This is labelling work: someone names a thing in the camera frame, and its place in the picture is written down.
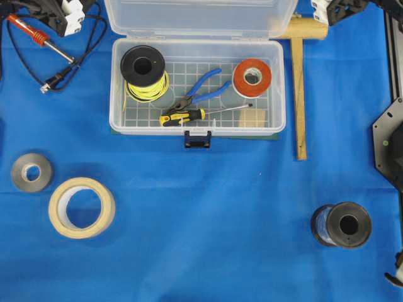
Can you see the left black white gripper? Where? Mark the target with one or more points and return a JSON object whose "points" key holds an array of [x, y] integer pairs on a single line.
{"points": [[64, 17]]}

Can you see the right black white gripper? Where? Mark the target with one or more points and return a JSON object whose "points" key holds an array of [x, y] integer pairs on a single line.
{"points": [[331, 12]]}

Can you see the clear plastic tool box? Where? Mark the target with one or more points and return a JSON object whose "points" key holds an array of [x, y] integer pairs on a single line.
{"points": [[195, 37]]}

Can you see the black box latch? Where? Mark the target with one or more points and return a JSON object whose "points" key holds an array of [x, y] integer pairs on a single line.
{"points": [[197, 141]]}

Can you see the wooden mallet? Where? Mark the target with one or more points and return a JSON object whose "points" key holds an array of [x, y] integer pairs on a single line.
{"points": [[299, 30]]}

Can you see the red tape roll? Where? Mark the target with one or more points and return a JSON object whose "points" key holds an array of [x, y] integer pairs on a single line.
{"points": [[251, 78]]}

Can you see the small wooden block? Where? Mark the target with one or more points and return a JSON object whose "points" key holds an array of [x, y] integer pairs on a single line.
{"points": [[252, 118]]}

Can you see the yellow black screwdriver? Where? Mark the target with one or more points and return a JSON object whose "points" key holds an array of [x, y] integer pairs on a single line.
{"points": [[179, 118]]}

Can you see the grey tape roll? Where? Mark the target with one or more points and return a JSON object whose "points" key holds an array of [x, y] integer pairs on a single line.
{"points": [[31, 173]]}

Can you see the beige masking tape roll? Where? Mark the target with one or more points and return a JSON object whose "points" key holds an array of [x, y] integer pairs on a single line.
{"points": [[81, 208]]}

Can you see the blue table cloth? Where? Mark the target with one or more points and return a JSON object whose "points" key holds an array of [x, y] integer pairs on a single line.
{"points": [[229, 223]]}

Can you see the red handled soldering iron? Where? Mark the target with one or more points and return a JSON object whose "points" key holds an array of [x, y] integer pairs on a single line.
{"points": [[38, 36]]}

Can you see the aluminium frame rail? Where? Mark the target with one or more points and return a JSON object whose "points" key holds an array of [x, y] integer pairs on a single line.
{"points": [[393, 37]]}

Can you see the yellow wire spool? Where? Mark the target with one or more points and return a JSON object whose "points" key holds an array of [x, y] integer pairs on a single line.
{"points": [[143, 69]]}

